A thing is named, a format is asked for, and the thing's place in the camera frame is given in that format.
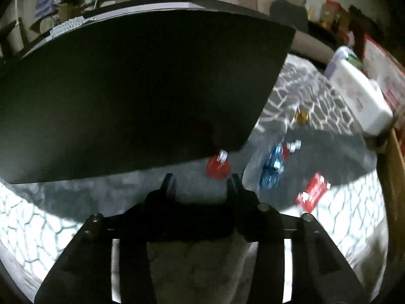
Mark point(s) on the white tissue box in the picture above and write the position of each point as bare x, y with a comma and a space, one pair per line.
363, 98

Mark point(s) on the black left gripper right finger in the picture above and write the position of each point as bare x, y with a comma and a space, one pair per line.
320, 273

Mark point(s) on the red white snack bag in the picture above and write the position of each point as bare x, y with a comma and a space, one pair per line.
382, 67

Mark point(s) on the red sachet packet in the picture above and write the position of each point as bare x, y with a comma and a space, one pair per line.
309, 198

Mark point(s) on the red round candy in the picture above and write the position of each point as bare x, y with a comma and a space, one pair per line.
290, 148
218, 166

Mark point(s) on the black storage box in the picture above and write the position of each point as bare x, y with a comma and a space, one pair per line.
151, 83

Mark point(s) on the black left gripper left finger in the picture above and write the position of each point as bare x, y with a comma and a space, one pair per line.
82, 273

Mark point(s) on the blue candy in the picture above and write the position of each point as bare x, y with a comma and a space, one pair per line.
273, 168

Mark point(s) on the grey patterned table cloth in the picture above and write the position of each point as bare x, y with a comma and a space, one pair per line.
38, 220

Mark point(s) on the dark green cushion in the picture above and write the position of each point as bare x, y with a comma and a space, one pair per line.
286, 13

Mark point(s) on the gold candy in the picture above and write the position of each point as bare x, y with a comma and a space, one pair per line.
302, 117

